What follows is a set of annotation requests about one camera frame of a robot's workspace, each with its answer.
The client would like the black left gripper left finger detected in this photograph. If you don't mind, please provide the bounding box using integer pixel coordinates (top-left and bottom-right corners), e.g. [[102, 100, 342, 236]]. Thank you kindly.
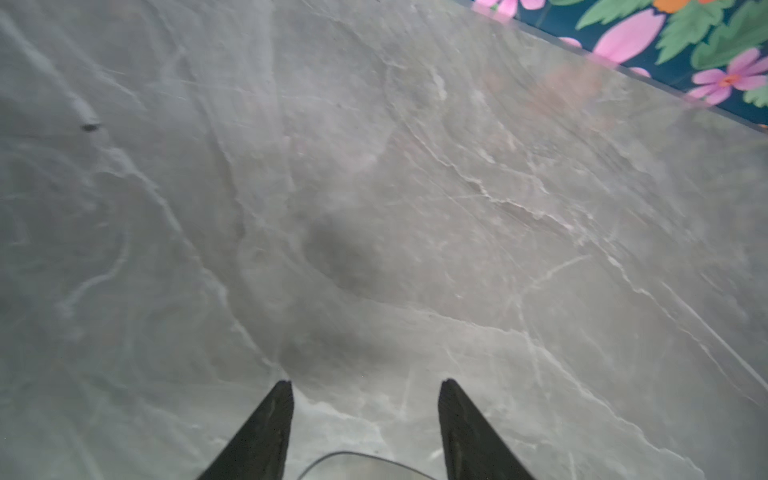
[[198, 380, 294, 480]]

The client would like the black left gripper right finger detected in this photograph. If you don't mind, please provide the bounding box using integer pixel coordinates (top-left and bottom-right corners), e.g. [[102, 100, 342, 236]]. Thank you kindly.
[[438, 379, 534, 480]]

